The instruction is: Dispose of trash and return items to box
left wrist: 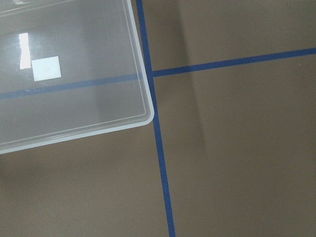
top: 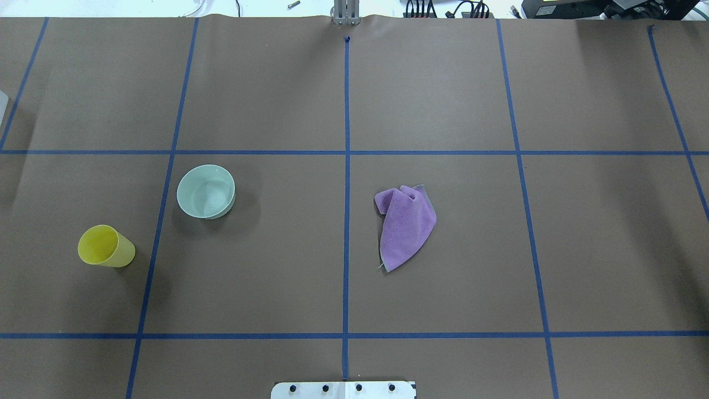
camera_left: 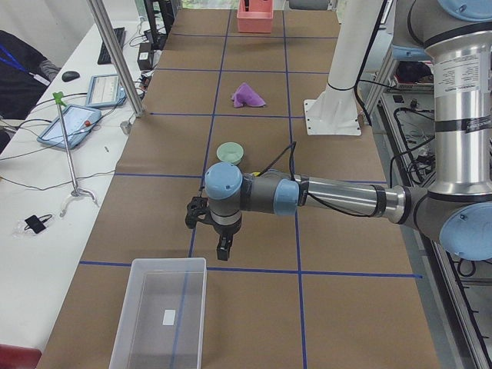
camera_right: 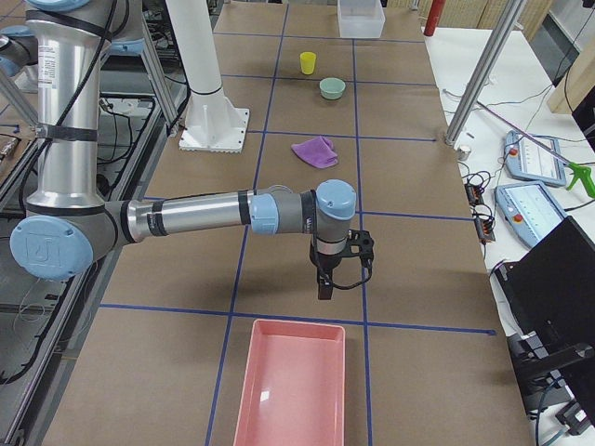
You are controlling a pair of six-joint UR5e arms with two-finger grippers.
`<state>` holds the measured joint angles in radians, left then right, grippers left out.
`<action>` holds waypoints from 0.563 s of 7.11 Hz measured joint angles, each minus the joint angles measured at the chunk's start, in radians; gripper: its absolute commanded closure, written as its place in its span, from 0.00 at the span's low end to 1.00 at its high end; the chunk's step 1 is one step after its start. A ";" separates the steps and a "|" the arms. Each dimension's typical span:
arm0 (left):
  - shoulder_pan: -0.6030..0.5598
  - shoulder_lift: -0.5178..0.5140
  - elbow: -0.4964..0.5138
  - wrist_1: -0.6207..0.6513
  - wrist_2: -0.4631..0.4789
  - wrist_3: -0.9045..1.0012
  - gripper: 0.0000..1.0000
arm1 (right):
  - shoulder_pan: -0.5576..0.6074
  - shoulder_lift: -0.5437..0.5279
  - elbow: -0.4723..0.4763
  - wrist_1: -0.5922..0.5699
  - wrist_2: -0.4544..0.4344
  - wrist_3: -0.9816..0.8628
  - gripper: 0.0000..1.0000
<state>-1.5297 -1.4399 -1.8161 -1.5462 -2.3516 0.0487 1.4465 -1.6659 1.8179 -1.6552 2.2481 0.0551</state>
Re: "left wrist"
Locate clear plastic storage box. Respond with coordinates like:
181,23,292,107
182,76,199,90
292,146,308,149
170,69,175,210
0,0,154,154

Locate white label in box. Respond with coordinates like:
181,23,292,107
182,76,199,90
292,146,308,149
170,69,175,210
31,56,61,81

